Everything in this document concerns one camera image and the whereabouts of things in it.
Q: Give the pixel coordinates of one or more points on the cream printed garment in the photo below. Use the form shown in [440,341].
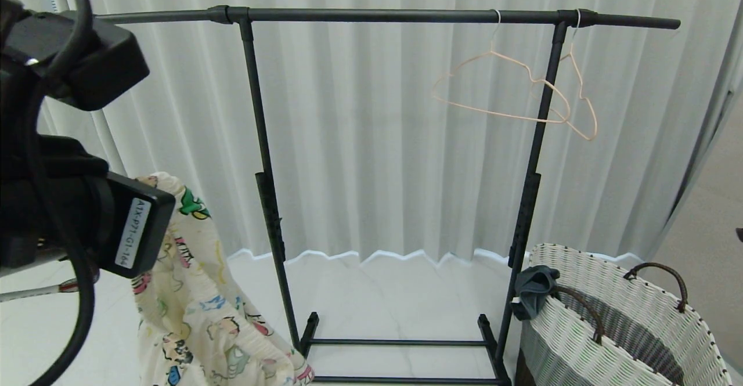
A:
[197,316]

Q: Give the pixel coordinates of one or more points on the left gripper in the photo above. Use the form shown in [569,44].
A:
[104,212]

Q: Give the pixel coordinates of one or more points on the black clothes rack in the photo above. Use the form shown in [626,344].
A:
[377,15]

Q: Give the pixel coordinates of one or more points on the white laundry basket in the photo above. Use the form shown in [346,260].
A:
[580,339]

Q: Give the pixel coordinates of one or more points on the dark green garment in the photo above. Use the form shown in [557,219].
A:
[534,287]

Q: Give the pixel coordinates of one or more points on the pink clothes hanger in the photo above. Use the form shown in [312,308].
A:
[572,54]
[492,53]

